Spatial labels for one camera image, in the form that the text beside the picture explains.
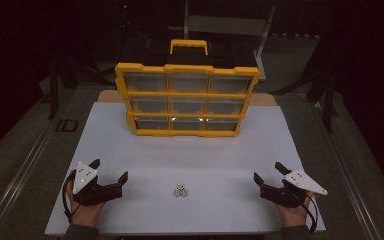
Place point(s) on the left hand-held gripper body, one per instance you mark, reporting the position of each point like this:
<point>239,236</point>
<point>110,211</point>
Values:
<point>84,176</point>

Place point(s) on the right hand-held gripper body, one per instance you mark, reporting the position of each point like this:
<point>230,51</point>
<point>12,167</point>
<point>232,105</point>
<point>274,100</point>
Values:
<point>305,183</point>

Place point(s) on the small silver nut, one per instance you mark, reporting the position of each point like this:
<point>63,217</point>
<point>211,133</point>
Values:
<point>180,186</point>

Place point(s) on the clear plastic drawer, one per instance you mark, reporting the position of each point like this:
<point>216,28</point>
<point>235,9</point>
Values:
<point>187,105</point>

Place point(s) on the yellow plastic organizer cabinet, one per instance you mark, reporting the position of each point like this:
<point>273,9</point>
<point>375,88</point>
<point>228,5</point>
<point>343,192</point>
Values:
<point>186,69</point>

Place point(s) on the person's right hand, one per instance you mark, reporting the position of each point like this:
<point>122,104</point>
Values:
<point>293,215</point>

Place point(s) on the person's left hand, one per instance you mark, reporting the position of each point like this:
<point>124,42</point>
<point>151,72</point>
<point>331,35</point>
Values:
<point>86,213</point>

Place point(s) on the white board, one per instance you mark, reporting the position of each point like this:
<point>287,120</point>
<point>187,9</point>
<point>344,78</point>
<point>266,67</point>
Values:
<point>180,160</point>

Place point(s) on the black tripod stand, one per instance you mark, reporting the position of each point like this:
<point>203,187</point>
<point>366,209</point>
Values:
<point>328,106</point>
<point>53,93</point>

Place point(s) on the set of clear drawers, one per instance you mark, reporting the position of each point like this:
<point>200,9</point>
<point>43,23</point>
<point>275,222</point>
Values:
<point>145,81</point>

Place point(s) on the grey metal stand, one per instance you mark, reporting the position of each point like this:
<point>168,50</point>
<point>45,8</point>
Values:
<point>226,25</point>

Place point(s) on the metal floor rail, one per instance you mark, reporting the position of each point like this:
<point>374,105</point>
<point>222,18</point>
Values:
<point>23,168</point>
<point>346,173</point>

